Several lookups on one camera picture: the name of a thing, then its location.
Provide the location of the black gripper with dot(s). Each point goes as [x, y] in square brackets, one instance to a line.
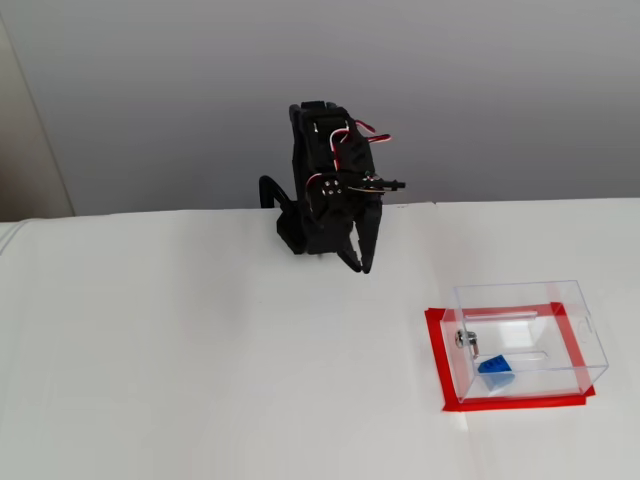
[334, 216]

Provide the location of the blue lego brick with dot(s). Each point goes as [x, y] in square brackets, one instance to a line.
[495, 372]

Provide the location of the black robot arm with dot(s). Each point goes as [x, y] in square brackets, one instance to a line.
[320, 145]

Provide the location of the transparent plastic box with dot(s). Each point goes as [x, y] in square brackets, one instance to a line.
[550, 320]

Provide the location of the black table clamp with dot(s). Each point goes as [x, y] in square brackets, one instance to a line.
[267, 182]

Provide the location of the silver cam lock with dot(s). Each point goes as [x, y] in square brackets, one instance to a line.
[464, 340]

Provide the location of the red base plate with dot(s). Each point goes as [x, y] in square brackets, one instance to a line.
[435, 345]

